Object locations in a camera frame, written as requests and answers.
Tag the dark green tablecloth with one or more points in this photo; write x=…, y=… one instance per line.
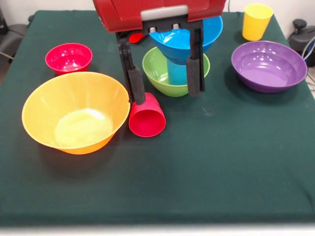
x=157, y=172

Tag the large orange bowl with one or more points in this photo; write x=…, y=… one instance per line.
x=81, y=127

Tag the short crimson cup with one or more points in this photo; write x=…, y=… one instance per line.
x=147, y=123

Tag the green bowl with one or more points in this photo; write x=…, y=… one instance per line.
x=152, y=71

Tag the small crimson bowl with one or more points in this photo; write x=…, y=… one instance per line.
x=68, y=59

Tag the small dark blue bowl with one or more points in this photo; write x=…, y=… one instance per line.
x=178, y=62

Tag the tall red cup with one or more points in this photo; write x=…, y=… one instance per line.
x=135, y=38

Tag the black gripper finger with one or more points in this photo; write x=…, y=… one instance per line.
x=195, y=73

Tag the light blue bowl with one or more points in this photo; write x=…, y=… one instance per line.
x=172, y=44

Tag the purple bowl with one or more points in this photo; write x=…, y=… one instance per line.
x=268, y=68

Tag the black office chair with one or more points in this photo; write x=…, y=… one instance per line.
x=12, y=37
x=300, y=37

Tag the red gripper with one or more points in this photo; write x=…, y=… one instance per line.
x=123, y=14

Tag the light blue cup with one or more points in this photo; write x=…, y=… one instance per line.
x=178, y=75

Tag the yellow cup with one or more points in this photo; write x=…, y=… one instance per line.
x=256, y=24

